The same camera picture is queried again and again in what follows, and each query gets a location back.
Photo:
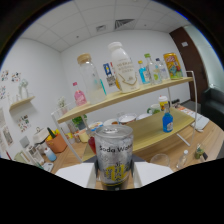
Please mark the large white bowl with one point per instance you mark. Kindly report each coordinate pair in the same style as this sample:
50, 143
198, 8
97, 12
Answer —
126, 118

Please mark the white vase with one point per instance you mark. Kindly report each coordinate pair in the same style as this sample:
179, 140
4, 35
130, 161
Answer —
23, 88

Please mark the blue and white small bottle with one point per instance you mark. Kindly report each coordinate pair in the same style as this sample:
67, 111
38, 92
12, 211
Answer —
50, 155

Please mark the soda water can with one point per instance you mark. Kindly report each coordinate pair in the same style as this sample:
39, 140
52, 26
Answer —
114, 156

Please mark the wooden wall shelf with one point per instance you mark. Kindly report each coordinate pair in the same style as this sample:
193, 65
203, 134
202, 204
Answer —
21, 102

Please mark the ceiling air vent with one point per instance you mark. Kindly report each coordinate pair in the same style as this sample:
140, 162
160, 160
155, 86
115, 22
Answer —
124, 23

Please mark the teal liquid bottle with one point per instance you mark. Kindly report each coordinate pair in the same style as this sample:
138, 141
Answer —
103, 87

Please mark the clear bottle blue cap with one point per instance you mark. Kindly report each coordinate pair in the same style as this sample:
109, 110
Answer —
163, 70

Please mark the clear bottle green cap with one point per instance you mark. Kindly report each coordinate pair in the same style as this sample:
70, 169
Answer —
154, 71

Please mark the clear bottle orange label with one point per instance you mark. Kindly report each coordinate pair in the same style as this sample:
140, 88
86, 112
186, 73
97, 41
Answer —
182, 161

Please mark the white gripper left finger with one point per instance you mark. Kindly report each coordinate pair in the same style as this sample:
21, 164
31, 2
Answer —
76, 173

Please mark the amber liquid bottle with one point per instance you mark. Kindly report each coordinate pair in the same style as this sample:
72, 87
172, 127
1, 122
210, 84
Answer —
117, 84

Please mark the blue rimmed bowl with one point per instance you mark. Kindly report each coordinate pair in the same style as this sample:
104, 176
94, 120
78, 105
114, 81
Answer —
95, 126

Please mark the clear drinking glass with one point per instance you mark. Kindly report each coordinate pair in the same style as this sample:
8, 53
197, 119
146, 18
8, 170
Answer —
160, 160

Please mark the yellow cartoon can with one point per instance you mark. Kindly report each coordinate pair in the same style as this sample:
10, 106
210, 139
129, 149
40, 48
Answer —
172, 66

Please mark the small blue bottle yellow cap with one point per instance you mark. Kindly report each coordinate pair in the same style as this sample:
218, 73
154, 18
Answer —
143, 74

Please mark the two-tier wooden shelf rack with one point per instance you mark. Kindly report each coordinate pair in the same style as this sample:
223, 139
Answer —
150, 128

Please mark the green potted plant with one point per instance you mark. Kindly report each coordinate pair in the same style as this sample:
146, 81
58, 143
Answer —
80, 120

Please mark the orange magazine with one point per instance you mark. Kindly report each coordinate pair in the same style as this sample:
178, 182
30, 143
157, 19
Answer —
185, 110

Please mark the brown door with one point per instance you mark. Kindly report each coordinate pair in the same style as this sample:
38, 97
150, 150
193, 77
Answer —
185, 63

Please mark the red liquid bottle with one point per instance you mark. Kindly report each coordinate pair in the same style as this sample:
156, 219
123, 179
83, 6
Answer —
91, 144

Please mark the glass jar cork lid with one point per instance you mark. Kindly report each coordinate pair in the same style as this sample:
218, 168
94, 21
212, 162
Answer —
91, 80

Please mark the yellow red tub white lid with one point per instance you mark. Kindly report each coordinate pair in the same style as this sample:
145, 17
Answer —
163, 103

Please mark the tall white milk bottle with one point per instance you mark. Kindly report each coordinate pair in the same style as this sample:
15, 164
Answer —
125, 70

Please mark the green mug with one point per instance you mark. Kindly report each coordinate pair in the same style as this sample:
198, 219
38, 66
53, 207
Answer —
154, 109

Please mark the blue liquid bottle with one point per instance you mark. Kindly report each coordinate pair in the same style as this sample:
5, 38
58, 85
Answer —
167, 123

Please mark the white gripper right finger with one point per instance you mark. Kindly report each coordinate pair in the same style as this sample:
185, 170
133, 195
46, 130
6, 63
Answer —
151, 171

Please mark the small pink bottle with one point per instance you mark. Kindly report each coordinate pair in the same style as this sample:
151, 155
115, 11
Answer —
80, 96

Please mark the small white bowl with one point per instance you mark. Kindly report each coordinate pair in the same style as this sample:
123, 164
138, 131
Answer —
110, 122

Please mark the black chair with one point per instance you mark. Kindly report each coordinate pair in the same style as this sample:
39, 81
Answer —
213, 103

